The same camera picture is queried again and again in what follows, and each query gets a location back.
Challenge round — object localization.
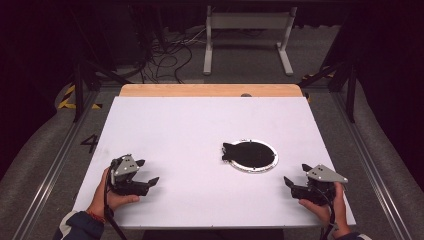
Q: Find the left hand-held gripper cable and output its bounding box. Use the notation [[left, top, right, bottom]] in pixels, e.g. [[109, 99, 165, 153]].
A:
[[103, 168, 128, 240]]

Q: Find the red bracelet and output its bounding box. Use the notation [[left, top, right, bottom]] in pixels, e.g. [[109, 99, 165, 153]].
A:
[[87, 210, 107, 224]]

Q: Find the aluminium floor rail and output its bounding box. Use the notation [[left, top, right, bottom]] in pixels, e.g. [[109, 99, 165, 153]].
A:
[[328, 89, 415, 240], [12, 89, 103, 240]]

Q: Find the white metal stand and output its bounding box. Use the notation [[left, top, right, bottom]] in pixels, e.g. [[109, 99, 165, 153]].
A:
[[202, 5, 299, 77]]

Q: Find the dark curtain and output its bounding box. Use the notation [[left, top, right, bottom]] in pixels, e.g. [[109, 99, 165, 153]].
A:
[[0, 0, 81, 181], [344, 0, 424, 193]]

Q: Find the black metal stand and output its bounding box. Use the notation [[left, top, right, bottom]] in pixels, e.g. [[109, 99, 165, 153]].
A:
[[70, 49, 133, 123], [297, 59, 360, 124]]

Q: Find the oval pearl picture frame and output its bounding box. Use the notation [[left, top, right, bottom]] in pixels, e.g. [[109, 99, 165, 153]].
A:
[[221, 138, 280, 174]]

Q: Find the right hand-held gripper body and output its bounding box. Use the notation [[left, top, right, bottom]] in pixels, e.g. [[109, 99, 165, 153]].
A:
[[291, 163, 350, 207]]

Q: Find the bundle of floor cables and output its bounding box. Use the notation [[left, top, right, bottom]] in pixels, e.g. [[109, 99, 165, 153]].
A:
[[139, 26, 209, 85]]

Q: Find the right hand-held gripper cable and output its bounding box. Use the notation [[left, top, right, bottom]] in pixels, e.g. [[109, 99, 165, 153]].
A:
[[309, 184, 337, 240]]

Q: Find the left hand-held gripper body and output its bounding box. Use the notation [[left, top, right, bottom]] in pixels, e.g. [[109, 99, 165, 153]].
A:
[[109, 153, 150, 197]]

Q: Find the person's left hand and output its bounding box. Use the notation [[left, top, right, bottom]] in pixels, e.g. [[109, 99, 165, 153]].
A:
[[87, 166, 141, 220]]

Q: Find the hand-held gripper cable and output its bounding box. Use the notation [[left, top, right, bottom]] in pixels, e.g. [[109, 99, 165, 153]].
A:
[[309, 184, 337, 240], [103, 168, 128, 240]]

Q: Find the person's right hand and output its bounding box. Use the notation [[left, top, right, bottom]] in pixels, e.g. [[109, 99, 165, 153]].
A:
[[298, 181, 352, 239]]

